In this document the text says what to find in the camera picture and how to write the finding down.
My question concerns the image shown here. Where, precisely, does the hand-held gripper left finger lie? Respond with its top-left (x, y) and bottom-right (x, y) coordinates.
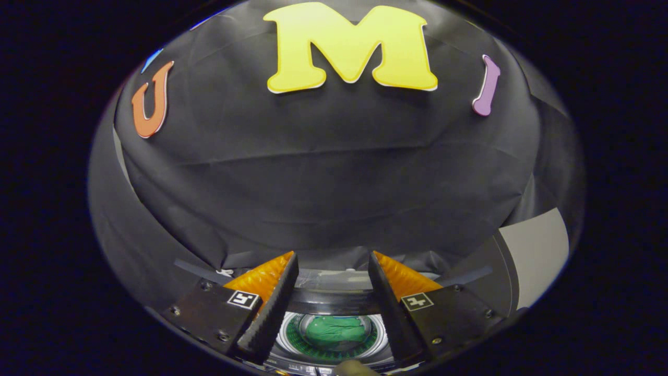
top-left (162, 251), bottom-right (300, 365)

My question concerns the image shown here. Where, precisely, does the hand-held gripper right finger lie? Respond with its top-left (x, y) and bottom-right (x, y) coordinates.
top-left (368, 251), bottom-right (507, 365)

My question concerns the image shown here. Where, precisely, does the dark washing machine lid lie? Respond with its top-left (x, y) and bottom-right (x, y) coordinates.
top-left (261, 286), bottom-right (418, 374)

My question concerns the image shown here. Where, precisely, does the green polo shirt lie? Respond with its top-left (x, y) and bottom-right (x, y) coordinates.
top-left (305, 315), bottom-right (373, 347)

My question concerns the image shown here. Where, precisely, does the grey washing machine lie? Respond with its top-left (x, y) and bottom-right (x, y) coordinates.
top-left (174, 258), bottom-right (494, 375)

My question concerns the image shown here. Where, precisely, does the black backdrop cloth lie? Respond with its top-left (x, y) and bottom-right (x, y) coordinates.
top-left (88, 0), bottom-right (585, 314)

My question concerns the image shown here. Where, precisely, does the beige cabinet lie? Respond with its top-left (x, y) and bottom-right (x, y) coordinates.
top-left (453, 208), bottom-right (570, 317)

